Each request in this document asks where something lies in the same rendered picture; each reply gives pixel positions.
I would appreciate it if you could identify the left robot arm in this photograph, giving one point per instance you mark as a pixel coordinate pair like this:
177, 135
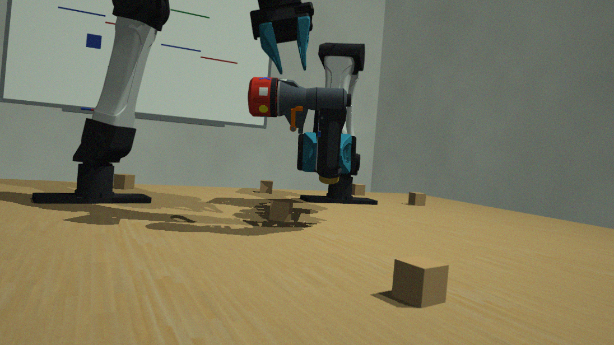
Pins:
342, 72

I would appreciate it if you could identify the dark grey hose nozzle with red front ring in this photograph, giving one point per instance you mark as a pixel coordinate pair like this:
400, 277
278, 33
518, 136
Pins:
272, 97

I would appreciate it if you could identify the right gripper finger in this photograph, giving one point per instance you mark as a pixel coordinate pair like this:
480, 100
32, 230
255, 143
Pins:
269, 45
303, 28

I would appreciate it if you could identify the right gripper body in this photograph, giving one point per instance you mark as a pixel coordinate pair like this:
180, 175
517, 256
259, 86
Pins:
283, 19

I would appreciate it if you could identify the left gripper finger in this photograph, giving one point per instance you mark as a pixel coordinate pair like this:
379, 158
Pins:
345, 153
309, 151

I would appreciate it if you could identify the small tan cube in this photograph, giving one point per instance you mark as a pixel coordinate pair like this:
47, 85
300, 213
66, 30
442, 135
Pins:
281, 210
358, 189
123, 181
266, 186
417, 199
420, 281

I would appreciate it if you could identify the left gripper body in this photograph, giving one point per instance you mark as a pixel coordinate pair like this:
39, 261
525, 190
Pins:
300, 152

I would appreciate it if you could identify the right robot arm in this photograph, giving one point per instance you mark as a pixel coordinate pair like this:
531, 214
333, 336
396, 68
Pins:
109, 135

